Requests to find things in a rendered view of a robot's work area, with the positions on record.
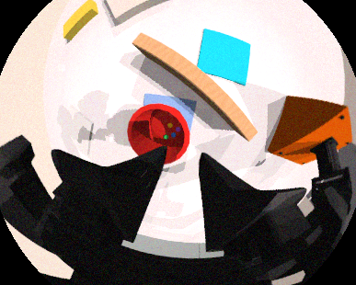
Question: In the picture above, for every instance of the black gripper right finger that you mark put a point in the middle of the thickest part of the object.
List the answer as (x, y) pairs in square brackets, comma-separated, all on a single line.
[(230, 205)]

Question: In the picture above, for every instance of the red cup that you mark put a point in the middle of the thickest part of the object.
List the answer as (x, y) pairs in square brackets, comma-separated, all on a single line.
[(148, 125)]

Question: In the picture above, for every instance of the yellow rectangular block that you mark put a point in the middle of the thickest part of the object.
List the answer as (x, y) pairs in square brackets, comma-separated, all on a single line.
[(79, 19)]

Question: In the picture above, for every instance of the tan flat bar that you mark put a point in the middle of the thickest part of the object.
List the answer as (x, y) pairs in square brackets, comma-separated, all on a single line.
[(198, 81)]

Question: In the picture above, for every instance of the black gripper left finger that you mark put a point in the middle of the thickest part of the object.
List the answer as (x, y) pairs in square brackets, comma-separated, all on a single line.
[(125, 189)]

